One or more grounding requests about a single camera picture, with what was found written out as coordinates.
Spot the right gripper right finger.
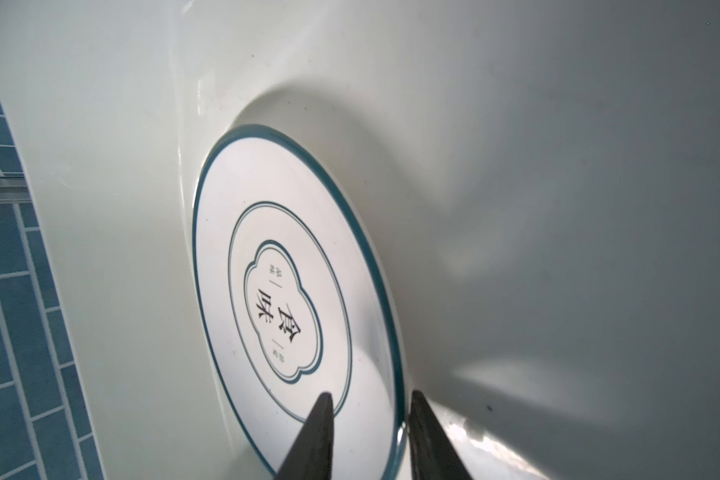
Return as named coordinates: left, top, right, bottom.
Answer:
left=409, top=390, right=471, bottom=480

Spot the white plate thin green ring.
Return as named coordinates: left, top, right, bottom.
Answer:
left=191, top=124, right=408, bottom=480

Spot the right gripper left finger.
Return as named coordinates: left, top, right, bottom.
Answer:
left=274, top=392, right=334, bottom=480

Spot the white plastic bin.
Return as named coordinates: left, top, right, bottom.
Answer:
left=0, top=1, right=720, bottom=479

